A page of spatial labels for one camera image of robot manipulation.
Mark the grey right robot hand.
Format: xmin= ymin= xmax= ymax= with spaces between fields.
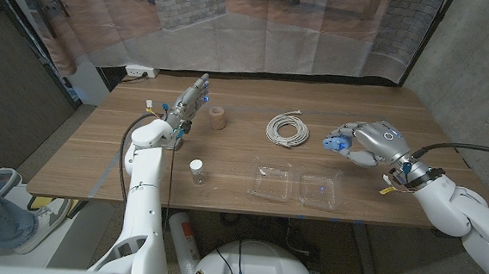
xmin=323 ymin=116 xmax=428 ymax=185

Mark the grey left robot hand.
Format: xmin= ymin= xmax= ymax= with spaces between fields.
xmin=163 ymin=70 xmax=211 ymax=138

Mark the small blue toy camera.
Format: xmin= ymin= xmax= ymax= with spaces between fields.
xmin=322 ymin=134 xmax=352 ymax=153

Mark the small brown cup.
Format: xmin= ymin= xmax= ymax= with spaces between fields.
xmin=207 ymin=105 xmax=227 ymax=131

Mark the clear bottle with white cap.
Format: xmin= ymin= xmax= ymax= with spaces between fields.
xmin=187 ymin=158 xmax=209 ymax=186

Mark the clear plastic clamshell container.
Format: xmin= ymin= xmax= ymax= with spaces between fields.
xmin=245 ymin=156 xmax=352 ymax=214

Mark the white power strip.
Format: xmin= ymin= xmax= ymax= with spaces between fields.
xmin=124 ymin=63 xmax=161 ymax=79

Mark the black backdrop stand pole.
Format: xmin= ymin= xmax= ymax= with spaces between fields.
xmin=0 ymin=0 xmax=90 ymax=110
xmin=398 ymin=0 xmax=456 ymax=90

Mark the printed room backdrop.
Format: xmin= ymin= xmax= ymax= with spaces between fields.
xmin=0 ymin=0 xmax=449 ymax=104

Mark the white cylinder with orange label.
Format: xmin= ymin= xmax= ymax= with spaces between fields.
xmin=164 ymin=210 xmax=205 ymax=274

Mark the white floor platform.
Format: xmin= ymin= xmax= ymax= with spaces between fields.
xmin=0 ymin=182 xmax=116 ymax=274

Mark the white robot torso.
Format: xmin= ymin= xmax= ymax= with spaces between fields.
xmin=190 ymin=235 xmax=319 ymax=274

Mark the white sneaker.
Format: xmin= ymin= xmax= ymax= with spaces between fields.
xmin=14 ymin=194 xmax=71 ymax=258

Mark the black power cord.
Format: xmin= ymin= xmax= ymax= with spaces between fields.
xmin=121 ymin=71 xmax=149 ymax=84

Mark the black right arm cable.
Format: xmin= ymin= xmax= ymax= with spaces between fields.
xmin=411 ymin=140 xmax=489 ymax=165

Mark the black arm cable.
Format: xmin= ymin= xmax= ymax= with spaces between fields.
xmin=411 ymin=140 xmax=489 ymax=165
xmin=115 ymin=110 xmax=161 ymax=209

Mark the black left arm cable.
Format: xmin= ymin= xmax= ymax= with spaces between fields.
xmin=115 ymin=110 xmax=161 ymax=209

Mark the coiled white USB cable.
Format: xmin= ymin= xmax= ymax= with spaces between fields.
xmin=263 ymin=107 xmax=312 ymax=150

